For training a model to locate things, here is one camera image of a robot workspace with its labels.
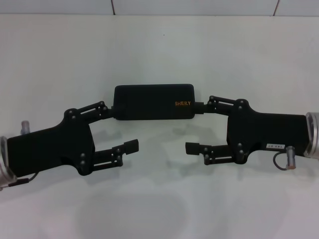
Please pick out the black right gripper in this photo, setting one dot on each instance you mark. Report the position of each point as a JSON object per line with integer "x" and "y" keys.
{"x": 269, "y": 132}

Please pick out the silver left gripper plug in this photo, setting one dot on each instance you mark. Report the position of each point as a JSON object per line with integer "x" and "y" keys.
{"x": 25, "y": 127}

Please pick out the black glasses case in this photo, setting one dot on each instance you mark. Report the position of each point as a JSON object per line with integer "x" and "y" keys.
{"x": 149, "y": 102}

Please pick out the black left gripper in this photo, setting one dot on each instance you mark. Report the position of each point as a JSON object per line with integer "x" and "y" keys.
{"x": 49, "y": 149}

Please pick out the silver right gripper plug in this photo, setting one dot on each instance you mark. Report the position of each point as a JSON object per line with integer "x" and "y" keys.
{"x": 290, "y": 158}

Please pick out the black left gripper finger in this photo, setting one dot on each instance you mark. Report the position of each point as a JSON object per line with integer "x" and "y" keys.
{"x": 130, "y": 147}

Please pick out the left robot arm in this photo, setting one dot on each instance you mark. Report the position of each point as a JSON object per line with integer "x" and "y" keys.
{"x": 5, "y": 169}

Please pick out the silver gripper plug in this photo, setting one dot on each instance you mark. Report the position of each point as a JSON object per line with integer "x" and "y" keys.
{"x": 25, "y": 127}
{"x": 290, "y": 158}

